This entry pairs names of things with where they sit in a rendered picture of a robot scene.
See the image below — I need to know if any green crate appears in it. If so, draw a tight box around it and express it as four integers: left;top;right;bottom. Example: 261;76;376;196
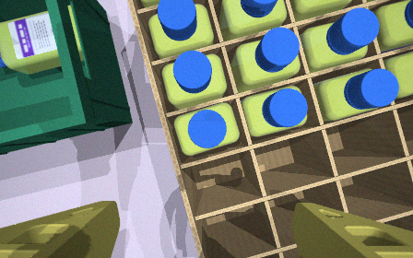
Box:
0;0;133;155

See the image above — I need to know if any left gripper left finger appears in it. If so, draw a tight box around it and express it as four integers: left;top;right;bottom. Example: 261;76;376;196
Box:
0;201;120;258

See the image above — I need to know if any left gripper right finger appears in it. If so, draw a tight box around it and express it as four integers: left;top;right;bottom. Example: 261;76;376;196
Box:
291;203;413;258

